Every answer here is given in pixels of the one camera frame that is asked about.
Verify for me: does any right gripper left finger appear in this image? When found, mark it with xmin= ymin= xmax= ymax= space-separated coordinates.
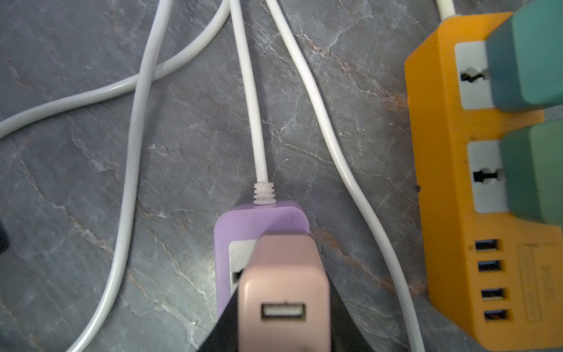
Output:
xmin=198 ymin=292 xmax=238 ymax=352

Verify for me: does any green plug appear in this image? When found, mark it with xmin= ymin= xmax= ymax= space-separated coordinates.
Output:
xmin=500 ymin=120 xmax=562 ymax=227

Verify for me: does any purple power strip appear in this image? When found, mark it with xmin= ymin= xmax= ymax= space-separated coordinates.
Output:
xmin=213 ymin=200 xmax=309 ymax=316

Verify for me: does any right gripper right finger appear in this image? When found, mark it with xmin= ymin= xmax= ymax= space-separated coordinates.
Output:
xmin=330 ymin=285 xmax=373 ymax=352

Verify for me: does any orange power strip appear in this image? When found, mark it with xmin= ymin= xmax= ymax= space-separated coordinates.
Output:
xmin=405 ymin=13 xmax=562 ymax=351

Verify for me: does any white tangled cables left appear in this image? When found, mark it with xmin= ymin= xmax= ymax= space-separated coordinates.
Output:
xmin=0 ymin=0 xmax=427 ymax=352

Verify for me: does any pink plug adapter front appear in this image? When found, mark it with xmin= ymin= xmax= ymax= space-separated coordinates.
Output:
xmin=238 ymin=234 xmax=331 ymax=351

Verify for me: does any teal plug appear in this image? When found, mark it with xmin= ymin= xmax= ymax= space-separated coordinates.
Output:
xmin=485 ymin=0 xmax=562 ymax=111

